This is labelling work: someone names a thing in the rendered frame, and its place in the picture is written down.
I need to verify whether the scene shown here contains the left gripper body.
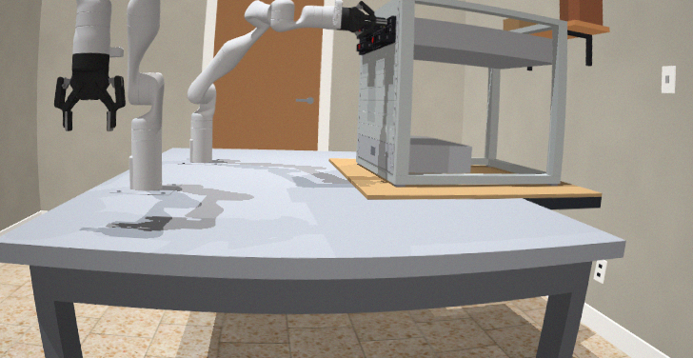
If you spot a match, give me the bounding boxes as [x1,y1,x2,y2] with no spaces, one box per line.
[339,7,365,32]

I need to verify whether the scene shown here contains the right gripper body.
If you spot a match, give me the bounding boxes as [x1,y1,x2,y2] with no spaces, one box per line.
[69,53,110,100]

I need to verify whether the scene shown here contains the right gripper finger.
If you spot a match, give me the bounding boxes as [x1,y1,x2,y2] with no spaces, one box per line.
[89,75,126,131]
[54,77,85,131]

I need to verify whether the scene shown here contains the tan wooden board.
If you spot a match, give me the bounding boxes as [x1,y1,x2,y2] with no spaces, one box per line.
[328,158,602,199]

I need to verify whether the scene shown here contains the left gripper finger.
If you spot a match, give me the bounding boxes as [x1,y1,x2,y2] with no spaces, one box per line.
[355,1,387,22]
[354,21,387,39]

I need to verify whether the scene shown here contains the grey metal rack frame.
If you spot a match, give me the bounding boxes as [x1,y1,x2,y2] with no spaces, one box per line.
[356,0,567,187]

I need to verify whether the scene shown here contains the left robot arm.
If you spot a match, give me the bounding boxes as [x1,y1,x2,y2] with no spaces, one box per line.
[188,0,342,163]

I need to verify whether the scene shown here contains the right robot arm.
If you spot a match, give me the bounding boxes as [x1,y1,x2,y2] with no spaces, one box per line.
[72,0,165,191]

